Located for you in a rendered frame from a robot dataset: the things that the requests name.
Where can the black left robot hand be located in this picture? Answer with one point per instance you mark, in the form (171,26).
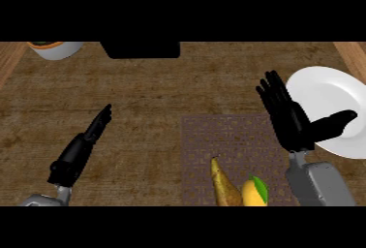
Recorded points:
(75,155)

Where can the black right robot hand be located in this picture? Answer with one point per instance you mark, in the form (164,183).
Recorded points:
(291,122)

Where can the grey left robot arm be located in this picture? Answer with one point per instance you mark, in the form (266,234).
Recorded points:
(47,197)

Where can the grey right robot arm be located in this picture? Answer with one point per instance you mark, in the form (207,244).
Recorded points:
(316,182)

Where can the white round plate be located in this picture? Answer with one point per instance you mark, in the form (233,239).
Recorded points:
(334,106)

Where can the brown patterned placemat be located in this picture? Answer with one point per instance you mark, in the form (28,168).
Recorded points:
(229,142)

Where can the yellow lemon with green leaf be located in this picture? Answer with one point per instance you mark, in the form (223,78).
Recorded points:
(252,193)

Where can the yellow-brown pear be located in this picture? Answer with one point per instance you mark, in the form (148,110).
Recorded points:
(223,189)

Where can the white pot with orange rim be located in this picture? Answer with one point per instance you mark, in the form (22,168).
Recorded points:
(56,49)

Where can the black rectangular appliance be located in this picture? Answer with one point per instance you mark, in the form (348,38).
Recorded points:
(140,49)

